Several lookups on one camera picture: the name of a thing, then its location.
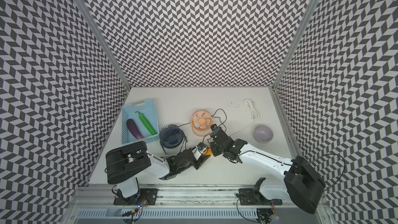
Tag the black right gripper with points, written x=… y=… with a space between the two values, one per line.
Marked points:
x=214 y=152

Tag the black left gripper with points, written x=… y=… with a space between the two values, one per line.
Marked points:
x=200 y=162

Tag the orange power strip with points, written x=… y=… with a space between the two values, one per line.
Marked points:
x=208 y=151

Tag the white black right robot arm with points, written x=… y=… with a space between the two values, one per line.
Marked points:
x=300 y=182

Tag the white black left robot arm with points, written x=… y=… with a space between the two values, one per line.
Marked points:
x=124 y=163

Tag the dark blue desk fan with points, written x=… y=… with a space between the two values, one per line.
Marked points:
x=171 y=136

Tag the orange desk fan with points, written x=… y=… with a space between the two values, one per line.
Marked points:
x=201 y=121

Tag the lilac bowl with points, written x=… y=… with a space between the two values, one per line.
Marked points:
x=263 y=133

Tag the green toy pepper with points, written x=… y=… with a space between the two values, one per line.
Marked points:
x=146 y=123

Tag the light blue plastic basket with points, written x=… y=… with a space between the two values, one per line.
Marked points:
x=148 y=108

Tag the purple toy eggplant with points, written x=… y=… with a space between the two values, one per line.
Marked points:
x=133 y=129

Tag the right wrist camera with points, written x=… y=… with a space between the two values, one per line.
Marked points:
x=213 y=127

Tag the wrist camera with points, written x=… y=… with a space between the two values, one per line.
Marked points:
x=213 y=127
x=202 y=148

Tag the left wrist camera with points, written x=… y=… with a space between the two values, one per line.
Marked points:
x=202 y=148

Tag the aluminium front rail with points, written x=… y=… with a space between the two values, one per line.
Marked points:
x=183 y=204

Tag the aluminium corner post right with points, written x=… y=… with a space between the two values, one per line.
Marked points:
x=296 y=40

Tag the aluminium corner post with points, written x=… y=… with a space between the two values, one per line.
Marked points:
x=101 y=40
x=296 y=40

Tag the aluminium corner post left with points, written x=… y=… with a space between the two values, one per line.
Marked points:
x=101 y=40

